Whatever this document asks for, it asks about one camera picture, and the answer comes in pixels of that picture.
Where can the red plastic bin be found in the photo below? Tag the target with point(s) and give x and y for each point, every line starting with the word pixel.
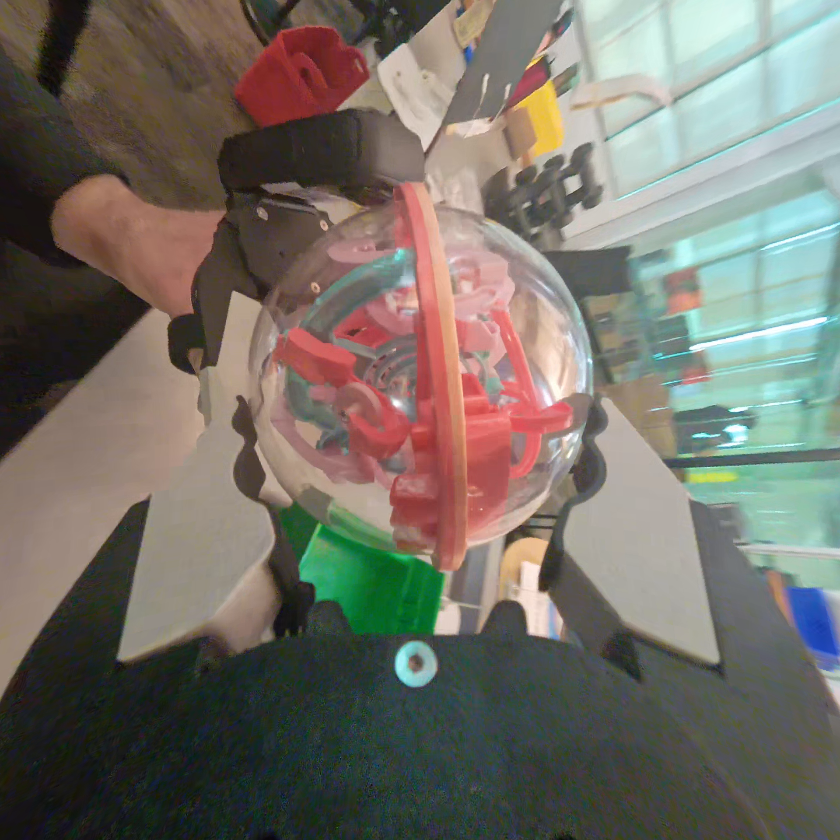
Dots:
pixel 295 79

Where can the black dumbbell rack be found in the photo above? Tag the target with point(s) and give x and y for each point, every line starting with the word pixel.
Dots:
pixel 544 187

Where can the clear red maze ball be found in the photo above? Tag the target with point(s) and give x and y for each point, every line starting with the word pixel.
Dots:
pixel 426 374

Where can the person's left hand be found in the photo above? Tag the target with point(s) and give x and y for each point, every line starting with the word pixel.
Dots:
pixel 144 249

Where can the black flat panel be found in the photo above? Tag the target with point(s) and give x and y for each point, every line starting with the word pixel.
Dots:
pixel 590 269

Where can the green plastic bin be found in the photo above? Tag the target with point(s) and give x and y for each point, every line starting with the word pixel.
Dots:
pixel 367 584

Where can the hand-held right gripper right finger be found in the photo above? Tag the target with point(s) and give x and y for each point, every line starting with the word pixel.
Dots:
pixel 643 544

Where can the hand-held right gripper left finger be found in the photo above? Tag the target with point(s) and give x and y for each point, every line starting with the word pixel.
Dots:
pixel 190 544

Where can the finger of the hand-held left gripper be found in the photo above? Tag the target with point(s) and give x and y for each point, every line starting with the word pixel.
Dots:
pixel 229 354

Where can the yellow plastic bin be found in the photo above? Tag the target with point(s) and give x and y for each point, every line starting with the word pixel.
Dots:
pixel 544 111

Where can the blue plastic bin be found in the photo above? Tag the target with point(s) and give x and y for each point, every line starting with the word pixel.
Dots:
pixel 814 617

